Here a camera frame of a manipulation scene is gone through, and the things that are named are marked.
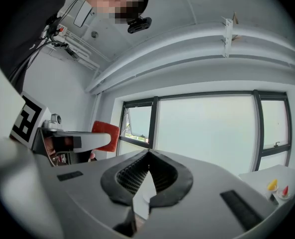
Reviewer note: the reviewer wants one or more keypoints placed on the small silver fisheye camera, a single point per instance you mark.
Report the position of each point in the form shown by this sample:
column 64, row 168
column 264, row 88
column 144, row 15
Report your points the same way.
column 54, row 121

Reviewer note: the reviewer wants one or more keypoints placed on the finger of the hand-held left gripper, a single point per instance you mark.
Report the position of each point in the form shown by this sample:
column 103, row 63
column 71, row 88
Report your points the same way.
column 95, row 139

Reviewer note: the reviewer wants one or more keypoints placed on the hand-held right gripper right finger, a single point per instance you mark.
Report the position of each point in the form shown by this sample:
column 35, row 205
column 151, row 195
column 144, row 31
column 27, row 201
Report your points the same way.
column 202, row 208

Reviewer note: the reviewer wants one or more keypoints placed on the round ceiling smoke detector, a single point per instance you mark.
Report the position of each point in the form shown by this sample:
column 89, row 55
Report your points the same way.
column 94, row 34

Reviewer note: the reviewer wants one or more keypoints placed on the person's black top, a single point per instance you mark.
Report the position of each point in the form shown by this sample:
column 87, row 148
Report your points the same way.
column 18, row 21

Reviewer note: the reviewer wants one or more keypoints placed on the small white dish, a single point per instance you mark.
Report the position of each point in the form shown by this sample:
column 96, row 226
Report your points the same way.
column 273, row 189
column 284, row 197

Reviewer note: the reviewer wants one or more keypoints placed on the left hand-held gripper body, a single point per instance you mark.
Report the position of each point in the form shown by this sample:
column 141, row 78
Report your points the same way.
column 28, row 118

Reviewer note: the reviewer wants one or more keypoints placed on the ceiling light panel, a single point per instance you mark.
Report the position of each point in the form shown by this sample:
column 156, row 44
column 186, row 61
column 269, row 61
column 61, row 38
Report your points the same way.
column 82, row 14

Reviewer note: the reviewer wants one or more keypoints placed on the red toy food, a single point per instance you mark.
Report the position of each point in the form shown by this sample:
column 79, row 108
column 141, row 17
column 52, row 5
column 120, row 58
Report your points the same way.
column 285, row 190

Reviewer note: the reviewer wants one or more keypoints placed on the person's left hand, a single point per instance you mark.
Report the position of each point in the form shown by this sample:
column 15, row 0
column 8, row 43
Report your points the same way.
column 60, row 143

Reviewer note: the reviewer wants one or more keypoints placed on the black framed window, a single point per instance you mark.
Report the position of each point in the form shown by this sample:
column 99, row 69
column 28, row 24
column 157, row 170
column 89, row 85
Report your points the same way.
column 207, row 133

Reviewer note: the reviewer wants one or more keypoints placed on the black head-worn camera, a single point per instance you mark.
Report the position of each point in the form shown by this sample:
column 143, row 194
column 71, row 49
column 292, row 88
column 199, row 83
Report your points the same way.
column 139, row 25

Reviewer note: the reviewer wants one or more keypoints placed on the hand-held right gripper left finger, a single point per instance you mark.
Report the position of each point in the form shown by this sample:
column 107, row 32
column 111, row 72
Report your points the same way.
column 87, row 195

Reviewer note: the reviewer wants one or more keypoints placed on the white ceiling bracket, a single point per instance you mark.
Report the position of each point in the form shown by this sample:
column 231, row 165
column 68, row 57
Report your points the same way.
column 228, row 36

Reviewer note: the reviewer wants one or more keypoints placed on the yellow toy food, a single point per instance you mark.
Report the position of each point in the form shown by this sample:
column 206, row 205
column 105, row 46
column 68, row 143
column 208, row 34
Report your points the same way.
column 272, row 184

